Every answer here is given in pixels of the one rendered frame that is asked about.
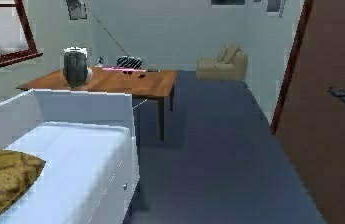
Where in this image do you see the brown wooden table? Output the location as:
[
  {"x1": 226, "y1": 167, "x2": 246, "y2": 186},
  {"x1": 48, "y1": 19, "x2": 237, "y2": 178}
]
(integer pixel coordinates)
[{"x1": 16, "y1": 66, "x2": 179, "y2": 142}]

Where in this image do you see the pink flat stick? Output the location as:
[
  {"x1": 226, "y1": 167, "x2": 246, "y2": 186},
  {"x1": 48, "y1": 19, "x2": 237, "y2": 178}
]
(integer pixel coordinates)
[{"x1": 101, "y1": 66, "x2": 147, "y2": 73}]

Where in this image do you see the beige armchair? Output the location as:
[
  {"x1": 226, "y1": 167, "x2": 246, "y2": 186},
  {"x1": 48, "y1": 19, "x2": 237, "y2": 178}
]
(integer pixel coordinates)
[{"x1": 195, "y1": 43, "x2": 249, "y2": 82}]

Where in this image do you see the white bed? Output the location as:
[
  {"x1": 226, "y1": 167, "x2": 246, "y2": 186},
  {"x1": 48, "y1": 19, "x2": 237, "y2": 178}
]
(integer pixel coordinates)
[{"x1": 0, "y1": 88, "x2": 141, "y2": 224}]

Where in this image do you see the brown room door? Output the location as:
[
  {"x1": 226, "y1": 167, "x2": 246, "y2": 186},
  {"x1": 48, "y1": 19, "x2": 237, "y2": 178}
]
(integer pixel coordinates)
[{"x1": 270, "y1": 0, "x2": 345, "y2": 224}]

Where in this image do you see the olive patterned pillow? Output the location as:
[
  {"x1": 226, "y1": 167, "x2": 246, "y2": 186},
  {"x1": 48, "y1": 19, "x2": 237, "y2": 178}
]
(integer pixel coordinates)
[{"x1": 0, "y1": 149, "x2": 47, "y2": 224}]

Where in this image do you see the brown framed window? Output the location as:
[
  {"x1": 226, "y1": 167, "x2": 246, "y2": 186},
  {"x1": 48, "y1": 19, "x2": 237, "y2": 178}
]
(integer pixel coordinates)
[{"x1": 0, "y1": 0, "x2": 44, "y2": 69}]

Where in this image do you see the dark framed wall picture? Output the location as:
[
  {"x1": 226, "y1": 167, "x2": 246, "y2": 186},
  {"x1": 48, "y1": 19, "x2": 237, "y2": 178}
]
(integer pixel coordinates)
[{"x1": 210, "y1": 0, "x2": 247, "y2": 7}]

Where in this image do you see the grey framed wall picture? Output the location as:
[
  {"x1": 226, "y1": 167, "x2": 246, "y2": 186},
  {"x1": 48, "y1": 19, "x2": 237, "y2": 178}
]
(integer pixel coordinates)
[{"x1": 66, "y1": 0, "x2": 89, "y2": 21}]

